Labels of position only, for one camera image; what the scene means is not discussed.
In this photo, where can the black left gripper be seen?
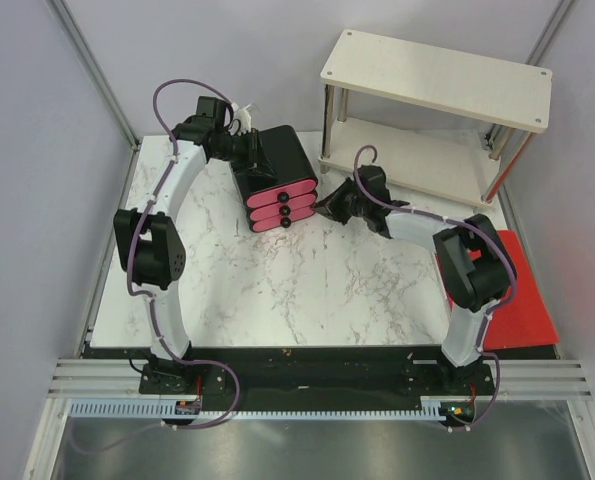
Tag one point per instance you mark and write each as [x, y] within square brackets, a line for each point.
[254, 165]

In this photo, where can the pink top drawer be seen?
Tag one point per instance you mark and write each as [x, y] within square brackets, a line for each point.
[280, 194]

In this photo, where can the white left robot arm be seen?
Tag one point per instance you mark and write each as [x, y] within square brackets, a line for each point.
[150, 249]

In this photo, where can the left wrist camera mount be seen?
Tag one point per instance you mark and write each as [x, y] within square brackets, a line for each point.
[243, 118]

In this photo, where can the white two-tier shelf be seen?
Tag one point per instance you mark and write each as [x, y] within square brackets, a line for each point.
[445, 123]

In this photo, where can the red board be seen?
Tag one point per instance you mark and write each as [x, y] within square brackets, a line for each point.
[524, 322]

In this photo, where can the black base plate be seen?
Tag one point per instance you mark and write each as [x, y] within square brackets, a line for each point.
[307, 376]

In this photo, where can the white cable duct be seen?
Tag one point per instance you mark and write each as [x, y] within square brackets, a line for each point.
[170, 409]

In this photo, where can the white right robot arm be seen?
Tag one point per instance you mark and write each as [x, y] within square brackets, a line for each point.
[474, 266]

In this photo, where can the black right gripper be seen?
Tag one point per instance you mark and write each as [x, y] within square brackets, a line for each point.
[326, 206]

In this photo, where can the black drawer cabinet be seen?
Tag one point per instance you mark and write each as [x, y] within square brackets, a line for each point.
[287, 156]

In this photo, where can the pink drawer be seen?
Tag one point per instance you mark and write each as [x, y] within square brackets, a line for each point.
[280, 194]
[282, 209]
[282, 221]

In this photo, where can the pink bottom drawer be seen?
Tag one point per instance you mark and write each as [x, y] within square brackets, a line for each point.
[282, 221]

